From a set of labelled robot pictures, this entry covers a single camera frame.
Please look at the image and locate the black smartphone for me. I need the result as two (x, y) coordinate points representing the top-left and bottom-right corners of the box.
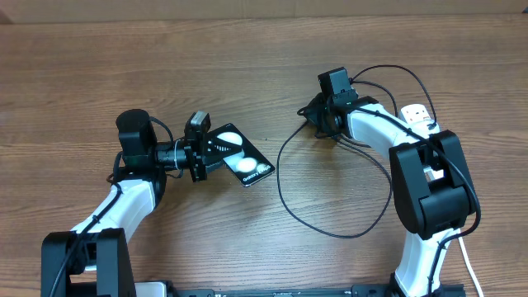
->
(212, 123), (276, 187)

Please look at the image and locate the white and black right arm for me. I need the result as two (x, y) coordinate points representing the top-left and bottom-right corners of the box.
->
(298, 68), (482, 296)

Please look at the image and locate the black charging cable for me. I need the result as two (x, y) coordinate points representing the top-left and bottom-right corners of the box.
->
(276, 64), (440, 239)

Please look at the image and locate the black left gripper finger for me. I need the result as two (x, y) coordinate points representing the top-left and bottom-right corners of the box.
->
(205, 159), (225, 173)
(206, 134), (243, 157)

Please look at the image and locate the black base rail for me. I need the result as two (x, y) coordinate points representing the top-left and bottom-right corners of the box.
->
(135, 280), (467, 297)

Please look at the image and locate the white power strip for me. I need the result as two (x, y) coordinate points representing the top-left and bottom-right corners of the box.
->
(398, 104), (441, 138)

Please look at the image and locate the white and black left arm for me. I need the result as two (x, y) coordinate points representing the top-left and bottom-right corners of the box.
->
(40, 109), (262, 296)

